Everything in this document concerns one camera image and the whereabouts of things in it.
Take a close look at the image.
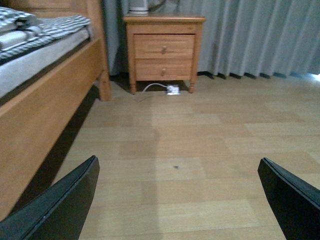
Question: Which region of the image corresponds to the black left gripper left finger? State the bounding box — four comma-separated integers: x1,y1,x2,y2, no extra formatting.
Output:
0,155,100,240

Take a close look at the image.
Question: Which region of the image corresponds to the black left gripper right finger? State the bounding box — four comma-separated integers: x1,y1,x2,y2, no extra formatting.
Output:
257,157,320,240

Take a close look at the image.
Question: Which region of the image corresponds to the white quilted mattress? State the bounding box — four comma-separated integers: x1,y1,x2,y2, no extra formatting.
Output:
0,27,90,99

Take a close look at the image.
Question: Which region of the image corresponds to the white power strip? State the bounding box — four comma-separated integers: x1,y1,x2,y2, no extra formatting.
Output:
166,85,180,96

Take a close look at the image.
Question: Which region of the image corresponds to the grey curtain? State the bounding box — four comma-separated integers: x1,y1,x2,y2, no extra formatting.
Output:
101,0,320,80

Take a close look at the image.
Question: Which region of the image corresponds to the black white patterned duvet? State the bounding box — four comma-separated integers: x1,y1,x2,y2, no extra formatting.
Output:
0,7,91,65

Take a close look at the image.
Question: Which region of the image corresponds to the upper nightstand drawer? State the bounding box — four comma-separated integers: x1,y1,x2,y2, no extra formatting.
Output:
134,34,195,59

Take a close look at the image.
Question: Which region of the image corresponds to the wooden nightstand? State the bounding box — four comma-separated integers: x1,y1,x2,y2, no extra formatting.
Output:
123,13,206,94

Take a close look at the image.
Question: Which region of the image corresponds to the white lamp base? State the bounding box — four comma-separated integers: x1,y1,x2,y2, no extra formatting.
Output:
128,0,149,15

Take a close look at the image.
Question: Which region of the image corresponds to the wooden bed frame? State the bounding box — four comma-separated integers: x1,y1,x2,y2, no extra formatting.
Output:
0,0,111,218

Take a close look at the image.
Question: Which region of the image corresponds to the white power cable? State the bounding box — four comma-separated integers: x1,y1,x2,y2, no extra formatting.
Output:
143,83,169,92

